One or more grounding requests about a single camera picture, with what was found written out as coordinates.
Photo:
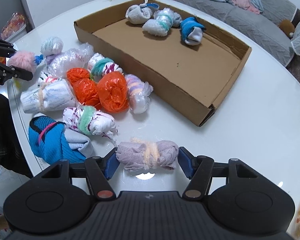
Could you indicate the clear plastic wrapped bundle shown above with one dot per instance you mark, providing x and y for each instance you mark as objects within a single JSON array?
[{"x": 72, "y": 58}]

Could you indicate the pastel sock in plastic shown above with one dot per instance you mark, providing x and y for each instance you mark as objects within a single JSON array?
[{"x": 138, "y": 93}]

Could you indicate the bubble wrap striped bundle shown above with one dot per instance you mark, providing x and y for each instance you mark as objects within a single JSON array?
[{"x": 51, "y": 48}]

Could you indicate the grey white sock bundle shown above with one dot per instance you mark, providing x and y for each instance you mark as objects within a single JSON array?
[{"x": 140, "y": 14}]

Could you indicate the orange plastic bundle small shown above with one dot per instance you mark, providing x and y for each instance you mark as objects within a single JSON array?
[{"x": 84, "y": 87}]

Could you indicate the white purple green band roll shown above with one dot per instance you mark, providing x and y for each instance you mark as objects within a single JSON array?
[{"x": 90, "y": 121}]

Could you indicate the blue mesh sock bundle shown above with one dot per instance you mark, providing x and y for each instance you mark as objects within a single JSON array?
[{"x": 52, "y": 141}]

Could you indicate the bubble wrap teal band bundle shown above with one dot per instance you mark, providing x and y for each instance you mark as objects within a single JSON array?
[{"x": 161, "y": 23}]

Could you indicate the brown plush toy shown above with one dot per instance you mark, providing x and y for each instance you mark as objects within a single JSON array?
[{"x": 287, "y": 27}]

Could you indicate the grey sofa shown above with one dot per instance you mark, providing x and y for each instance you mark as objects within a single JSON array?
[{"x": 262, "y": 29}]

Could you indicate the white sock roll beige band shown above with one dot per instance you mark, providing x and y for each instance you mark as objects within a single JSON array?
[{"x": 51, "y": 94}]

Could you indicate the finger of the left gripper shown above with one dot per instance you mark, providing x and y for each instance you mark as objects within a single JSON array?
[
  {"x": 7, "y": 73},
  {"x": 6, "y": 49}
]

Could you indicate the cardboard tray box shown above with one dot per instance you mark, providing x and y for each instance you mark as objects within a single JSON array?
[{"x": 194, "y": 80}]

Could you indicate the lavender sock roll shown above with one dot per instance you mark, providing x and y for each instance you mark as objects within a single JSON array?
[{"x": 141, "y": 155}]

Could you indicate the pink fluffy pompom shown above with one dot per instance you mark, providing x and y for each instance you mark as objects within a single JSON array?
[{"x": 25, "y": 60}]

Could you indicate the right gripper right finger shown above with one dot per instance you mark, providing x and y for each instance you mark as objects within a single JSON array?
[{"x": 198, "y": 170}]

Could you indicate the orange plastic bundle large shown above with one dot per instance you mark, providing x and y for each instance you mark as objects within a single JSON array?
[{"x": 113, "y": 92}]

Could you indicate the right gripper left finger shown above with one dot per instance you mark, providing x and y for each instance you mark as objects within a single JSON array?
[{"x": 99, "y": 170}]

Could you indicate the blue white sock roll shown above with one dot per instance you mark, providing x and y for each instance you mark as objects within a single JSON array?
[{"x": 191, "y": 31}]

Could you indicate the white teal band sock roll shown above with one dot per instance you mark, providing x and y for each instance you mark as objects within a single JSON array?
[{"x": 99, "y": 65}]

